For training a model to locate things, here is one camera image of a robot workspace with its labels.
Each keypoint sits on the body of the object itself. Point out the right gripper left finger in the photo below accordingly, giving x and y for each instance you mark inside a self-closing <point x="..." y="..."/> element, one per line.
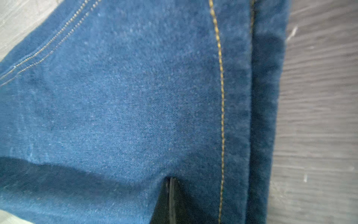
<point x="161" y="211"/>

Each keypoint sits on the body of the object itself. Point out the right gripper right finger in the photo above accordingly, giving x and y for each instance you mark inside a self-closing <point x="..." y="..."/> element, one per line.
<point x="178" y="212"/>

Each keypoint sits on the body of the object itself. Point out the dark blue denim skirt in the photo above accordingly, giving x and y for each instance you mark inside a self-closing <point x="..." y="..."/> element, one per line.
<point x="106" y="101"/>

